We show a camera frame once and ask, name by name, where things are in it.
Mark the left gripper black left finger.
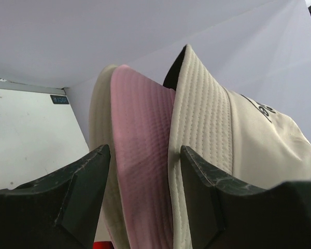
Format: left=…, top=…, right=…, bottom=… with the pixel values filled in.
left=0, top=151, right=105, bottom=248

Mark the beige bucket hat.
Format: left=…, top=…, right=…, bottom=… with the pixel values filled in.
left=163, top=45, right=311, bottom=248

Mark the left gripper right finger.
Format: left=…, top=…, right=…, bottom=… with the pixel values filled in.
left=180, top=146, right=311, bottom=248

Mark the pink bucket hat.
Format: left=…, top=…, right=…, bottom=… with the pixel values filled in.
left=110, top=65, right=175, bottom=248

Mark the cream bucket hat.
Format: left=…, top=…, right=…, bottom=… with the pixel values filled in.
left=89, top=64, right=130, bottom=248

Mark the red plastic tray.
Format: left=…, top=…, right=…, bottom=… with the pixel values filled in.
left=93, top=241, right=114, bottom=249

